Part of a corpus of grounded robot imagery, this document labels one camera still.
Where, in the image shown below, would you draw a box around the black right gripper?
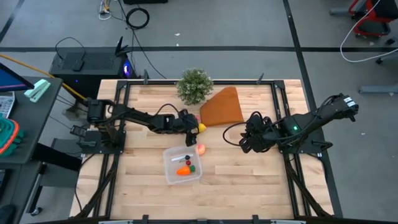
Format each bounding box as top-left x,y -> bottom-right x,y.
239,123 -> 282,154

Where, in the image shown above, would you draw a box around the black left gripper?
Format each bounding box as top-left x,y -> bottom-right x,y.
169,108 -> 200,147

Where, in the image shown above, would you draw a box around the orange toy carrot green top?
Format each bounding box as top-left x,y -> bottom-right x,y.
176,164 -> 197,177

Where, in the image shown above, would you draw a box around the clear plastic tupperware container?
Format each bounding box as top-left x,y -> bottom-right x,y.
162,145 -> 204,185

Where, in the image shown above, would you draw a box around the artificial green shrub plant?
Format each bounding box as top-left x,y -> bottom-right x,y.
175,68 -> 215,106

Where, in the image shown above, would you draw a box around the small black device box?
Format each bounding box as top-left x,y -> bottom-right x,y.
70,124 -> 88,138

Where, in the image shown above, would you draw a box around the black wifi antennas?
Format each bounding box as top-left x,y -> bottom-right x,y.
114,36 -> 133,57

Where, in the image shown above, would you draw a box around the black computer tower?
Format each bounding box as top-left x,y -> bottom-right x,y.
49,46 -> 133,97

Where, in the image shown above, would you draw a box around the grey metal floor bar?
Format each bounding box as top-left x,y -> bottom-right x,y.
358,84 -> 398,95

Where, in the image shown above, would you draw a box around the black side desk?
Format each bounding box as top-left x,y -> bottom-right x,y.
0,76 -> 63,224

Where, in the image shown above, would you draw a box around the mint green stapler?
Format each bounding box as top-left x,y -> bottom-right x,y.
24,78 -> 52,103

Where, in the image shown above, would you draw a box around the teal and orange tray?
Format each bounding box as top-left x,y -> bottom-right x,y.
0,113 -> 25,157

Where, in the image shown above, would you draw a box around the dark computer monitor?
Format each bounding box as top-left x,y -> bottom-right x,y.
0,62 -> 35,93

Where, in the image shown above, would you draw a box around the grey calculator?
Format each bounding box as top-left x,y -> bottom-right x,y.
0,91 -> 16,119

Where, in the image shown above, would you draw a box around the red and black cart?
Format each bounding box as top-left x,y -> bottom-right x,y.
348,0 -> 398,38

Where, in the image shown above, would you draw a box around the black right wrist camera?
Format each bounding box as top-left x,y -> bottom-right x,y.
247,112 -> 265,130

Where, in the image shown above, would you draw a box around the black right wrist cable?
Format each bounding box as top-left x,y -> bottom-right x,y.
222,121 -> 249,147

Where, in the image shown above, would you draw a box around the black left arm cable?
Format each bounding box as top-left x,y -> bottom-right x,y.
154,103 -> 185,118

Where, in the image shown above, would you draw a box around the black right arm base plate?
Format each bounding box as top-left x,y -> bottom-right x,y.
279,139 -> 333,156

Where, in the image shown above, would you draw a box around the black aluminium table frame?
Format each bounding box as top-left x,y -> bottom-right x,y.
74,79 -> 335,218

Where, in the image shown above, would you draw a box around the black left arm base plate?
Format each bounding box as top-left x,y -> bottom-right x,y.
80,129 -> 127,156

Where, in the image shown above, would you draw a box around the long white floor cable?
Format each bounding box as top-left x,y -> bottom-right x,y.
340,0 -> 398,63

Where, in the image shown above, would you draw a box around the coiled black cable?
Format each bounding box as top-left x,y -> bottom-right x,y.
125,7 -> 150,30

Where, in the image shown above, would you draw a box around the white and yellow cable bundle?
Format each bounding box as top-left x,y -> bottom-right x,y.
98,0 -> 113,21

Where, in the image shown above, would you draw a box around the yellow floor hose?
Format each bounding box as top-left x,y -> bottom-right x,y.
0,54 -> 87,101

